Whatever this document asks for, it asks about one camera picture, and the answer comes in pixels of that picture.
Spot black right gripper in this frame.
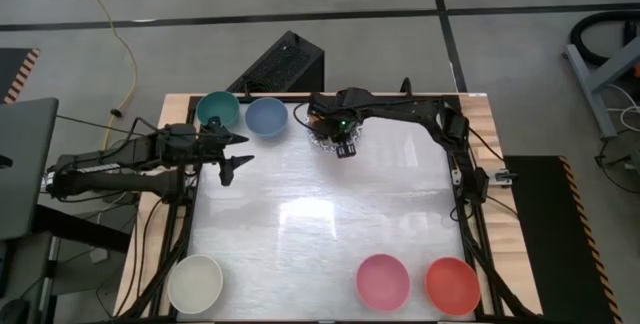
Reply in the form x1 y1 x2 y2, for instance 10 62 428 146
307 88 375 159

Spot white paper bowl blue pattern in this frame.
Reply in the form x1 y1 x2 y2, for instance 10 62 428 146
305 113 362 154

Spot teal plastic bowl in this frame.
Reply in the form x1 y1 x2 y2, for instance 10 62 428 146
195 90 241 128

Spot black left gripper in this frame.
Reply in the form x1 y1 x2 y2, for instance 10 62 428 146
160 123 255 187

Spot blue plastic bowl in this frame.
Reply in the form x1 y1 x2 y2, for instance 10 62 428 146
244 96 290 139

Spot black hose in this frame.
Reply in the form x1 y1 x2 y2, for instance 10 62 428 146
569 10 640 68

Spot blue grey metal stand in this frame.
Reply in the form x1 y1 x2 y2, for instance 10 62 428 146
564 33 640 140

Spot yellow cable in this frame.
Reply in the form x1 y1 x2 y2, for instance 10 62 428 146
71 0 139 151

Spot white metal bracket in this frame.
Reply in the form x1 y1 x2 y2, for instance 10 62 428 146
492 167 520 186

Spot plain white plastic bowl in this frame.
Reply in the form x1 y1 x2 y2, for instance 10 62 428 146
166 253 225 315

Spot black hazard striped floor mat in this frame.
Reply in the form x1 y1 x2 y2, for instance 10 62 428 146
0 47 41 105
503 155 624 324

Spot red plastic bowl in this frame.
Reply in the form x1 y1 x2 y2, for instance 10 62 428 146
424 256 482 317

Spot black perforated box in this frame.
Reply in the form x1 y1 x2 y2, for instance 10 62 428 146
224 29 326 94

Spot grey monitor back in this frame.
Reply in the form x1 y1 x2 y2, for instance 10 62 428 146
0 97 60 241

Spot pink plastic bowl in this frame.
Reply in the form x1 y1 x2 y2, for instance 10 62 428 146
355 253 412 313

